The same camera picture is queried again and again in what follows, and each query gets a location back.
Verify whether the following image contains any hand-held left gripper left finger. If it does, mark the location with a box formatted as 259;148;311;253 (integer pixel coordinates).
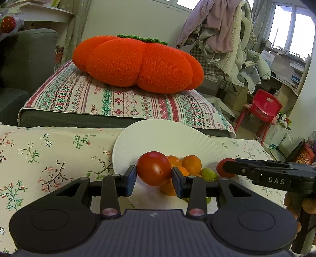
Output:
55;165;137;218

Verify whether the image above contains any orange knitted pumpkin cushion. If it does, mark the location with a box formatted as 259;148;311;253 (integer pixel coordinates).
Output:
72;35;205;94

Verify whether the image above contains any grey sofa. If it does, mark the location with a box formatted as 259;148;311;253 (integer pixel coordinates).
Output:
0;28;59;125

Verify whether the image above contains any red tomato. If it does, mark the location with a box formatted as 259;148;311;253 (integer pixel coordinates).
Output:
216;158;236;179
136;151;173;187

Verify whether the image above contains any striped patterned seat cushion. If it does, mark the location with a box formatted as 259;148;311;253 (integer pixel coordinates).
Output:
18;60;236;138

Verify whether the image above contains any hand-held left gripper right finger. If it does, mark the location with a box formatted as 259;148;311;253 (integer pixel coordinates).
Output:
171;167;250;218

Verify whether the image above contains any person's right hand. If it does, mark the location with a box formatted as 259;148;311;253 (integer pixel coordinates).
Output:
283;191;316;253

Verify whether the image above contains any red plastic chair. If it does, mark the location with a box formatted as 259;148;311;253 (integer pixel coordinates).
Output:
233;89;283;145

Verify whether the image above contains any wooden desk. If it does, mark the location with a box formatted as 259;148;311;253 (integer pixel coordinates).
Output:
262;44;312;105

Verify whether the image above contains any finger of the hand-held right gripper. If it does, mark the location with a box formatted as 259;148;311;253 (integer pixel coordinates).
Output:
223;161;263;183
234;158;310;169

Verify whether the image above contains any floral tablecloth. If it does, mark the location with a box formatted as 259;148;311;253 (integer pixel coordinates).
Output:
0;124;297;255

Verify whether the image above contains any white plastic bag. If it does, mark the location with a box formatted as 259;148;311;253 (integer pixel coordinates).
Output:
267;123;292;149

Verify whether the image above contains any red strawberry plush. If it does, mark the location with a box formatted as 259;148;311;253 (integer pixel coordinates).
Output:
0;16;16;34

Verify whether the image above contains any white plate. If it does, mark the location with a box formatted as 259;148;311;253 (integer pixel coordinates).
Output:
112;120;241;218

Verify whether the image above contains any pile of clothes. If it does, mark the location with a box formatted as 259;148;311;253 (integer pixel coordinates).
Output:
176;0;272;95

